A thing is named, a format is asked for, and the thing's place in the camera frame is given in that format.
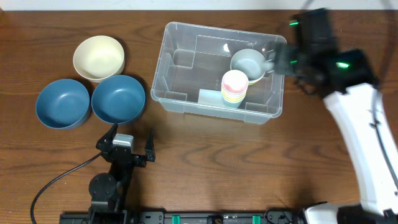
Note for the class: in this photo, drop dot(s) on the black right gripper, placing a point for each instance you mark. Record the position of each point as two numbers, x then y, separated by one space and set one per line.
286 58

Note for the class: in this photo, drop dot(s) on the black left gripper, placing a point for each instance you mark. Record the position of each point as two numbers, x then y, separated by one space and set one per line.
125 155

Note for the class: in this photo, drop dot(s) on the grey-blue small bowl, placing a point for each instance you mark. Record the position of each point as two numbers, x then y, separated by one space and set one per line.
252 63

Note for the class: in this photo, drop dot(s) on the dark blue bowl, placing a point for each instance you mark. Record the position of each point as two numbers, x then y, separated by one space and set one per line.
119 99
63 104

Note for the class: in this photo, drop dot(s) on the white small bowl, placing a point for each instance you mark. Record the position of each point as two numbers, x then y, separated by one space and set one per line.
261 76

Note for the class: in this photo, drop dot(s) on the yellow small bowl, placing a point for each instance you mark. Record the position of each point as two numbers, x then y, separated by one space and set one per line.
251 82

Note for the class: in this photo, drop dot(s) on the pink cup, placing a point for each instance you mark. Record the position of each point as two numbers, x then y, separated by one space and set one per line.
235 81

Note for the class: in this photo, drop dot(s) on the yellow cup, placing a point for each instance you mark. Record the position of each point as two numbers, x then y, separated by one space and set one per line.
233 100
232 96

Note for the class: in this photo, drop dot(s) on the cream cup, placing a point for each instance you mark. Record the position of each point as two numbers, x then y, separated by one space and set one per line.
233 93

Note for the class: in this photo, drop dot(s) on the light blue cup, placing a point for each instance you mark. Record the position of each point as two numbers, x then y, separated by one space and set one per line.
232 104

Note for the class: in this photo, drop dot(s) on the cream large bowl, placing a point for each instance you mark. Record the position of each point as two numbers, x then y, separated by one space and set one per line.
98 58

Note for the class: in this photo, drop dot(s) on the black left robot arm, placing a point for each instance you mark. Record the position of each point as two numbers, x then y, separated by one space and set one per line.
108 190

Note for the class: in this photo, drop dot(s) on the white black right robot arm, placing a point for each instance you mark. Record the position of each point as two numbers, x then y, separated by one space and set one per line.
349 89

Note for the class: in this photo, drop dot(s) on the clear plastic storage bin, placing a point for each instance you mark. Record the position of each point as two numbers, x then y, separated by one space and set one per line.
192 62

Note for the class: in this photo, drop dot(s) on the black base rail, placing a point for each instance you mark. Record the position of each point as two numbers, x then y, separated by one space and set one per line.
271 216

